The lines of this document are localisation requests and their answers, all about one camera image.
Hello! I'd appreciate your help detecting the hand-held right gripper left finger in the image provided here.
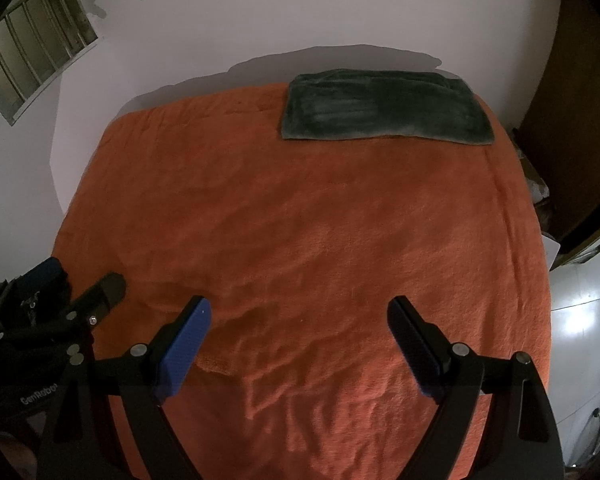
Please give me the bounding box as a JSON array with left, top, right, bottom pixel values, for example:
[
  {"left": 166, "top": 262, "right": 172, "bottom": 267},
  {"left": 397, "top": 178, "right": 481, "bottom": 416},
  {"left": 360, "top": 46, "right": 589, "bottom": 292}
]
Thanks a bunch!
[{"left": 39, "top": 295, "right": 213, "bottom": 480}]

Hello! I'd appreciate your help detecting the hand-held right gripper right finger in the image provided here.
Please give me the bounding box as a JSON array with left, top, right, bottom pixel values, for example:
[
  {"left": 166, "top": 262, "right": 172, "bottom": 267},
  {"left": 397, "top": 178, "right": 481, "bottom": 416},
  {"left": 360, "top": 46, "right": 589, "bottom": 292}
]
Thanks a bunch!
[{"left": 386, "top": 295, "right": 565, "bottom": 480}]

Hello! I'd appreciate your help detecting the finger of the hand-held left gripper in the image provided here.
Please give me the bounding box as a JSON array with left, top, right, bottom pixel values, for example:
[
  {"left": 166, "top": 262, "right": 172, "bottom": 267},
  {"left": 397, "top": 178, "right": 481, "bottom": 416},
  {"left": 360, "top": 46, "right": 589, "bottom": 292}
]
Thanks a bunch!
[
  {"left": 72, "top": 272, "right": 127, "bottom": 323},
  {"left": 20, "top": 257, "right": 71, "bottom": 306}
]

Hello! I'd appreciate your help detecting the dark green fleece jacket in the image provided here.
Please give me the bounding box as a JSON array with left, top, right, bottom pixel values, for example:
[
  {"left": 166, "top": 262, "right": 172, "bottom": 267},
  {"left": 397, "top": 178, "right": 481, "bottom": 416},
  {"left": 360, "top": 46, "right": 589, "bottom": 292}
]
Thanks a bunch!
[{"left": 280, "top": 69, "right": 496, "bottom": 146}]

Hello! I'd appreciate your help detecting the orange blanket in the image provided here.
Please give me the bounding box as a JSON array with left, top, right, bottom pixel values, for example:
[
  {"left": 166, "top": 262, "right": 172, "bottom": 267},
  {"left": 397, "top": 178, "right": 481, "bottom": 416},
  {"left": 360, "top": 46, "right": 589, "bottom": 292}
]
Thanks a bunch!
[{"left": 52, "top": 82, "right": 553, "bottom": 480}]

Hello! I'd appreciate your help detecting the white appliance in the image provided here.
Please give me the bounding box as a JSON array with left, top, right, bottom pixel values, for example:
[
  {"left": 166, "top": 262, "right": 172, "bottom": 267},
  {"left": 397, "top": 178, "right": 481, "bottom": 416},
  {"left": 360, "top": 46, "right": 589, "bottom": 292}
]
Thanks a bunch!
[{"left": 550, "top": 230, "right": 600, "bottom": 480}]

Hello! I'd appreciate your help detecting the barred window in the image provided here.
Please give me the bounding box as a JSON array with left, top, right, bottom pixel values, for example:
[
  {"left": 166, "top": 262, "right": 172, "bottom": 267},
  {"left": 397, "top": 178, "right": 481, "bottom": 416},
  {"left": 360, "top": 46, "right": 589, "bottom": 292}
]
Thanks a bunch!
[{"left": 0, "top": 0, "right": 101, "bottom": 126}]

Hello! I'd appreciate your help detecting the wooden wardrobe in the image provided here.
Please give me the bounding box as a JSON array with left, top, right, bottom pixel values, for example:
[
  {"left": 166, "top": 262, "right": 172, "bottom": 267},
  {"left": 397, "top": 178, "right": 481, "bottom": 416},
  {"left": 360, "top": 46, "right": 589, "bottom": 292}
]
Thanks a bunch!
[{"left": 517, "top": 0, "right": 600, "bottom": 261}]

